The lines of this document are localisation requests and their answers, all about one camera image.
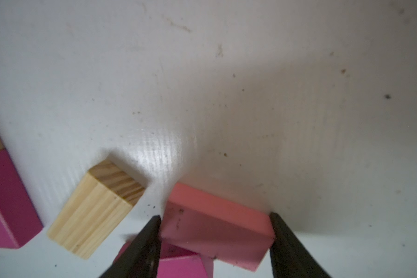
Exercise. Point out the small natural wood block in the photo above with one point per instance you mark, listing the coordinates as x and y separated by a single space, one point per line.
103 198

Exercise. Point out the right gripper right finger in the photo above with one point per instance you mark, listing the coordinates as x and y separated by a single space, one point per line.
289 257

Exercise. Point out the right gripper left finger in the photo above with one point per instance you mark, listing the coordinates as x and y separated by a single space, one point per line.
141 258

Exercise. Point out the magenta block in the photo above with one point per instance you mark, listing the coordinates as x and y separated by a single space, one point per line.
19 221
176 262

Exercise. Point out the light pink block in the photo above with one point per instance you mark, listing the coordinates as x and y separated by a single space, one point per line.
216 228

